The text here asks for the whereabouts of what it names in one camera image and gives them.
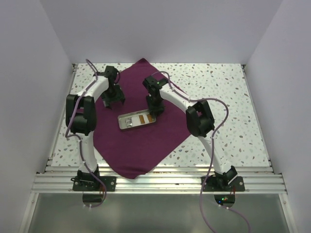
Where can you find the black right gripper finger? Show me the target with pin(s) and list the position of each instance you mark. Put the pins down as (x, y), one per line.
(152, 113)
(158, 112)

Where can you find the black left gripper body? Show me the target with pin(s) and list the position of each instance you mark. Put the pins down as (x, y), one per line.
(112, 94)

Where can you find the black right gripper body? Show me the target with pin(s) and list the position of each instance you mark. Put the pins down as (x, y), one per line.
(155, 104)

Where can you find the orange adhesive bandage strips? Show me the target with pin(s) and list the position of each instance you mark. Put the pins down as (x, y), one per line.
(141, 119)

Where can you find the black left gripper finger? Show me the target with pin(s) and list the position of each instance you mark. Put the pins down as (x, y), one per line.
(107, 104)
(122, 99)

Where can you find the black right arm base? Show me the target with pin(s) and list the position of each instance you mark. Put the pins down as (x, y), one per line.
(215, 184)

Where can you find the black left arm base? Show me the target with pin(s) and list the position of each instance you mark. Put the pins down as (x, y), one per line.
(86, 182)

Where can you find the steel instrument tray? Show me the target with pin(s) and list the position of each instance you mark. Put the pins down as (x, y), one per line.
(145, 112)

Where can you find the purple cloth mat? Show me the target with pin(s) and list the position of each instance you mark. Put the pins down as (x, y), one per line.
(136, 151)

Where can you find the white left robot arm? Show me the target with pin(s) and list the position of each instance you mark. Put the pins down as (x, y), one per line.
(81, 116)

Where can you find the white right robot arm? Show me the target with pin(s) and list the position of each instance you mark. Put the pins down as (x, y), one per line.
(199, 119)

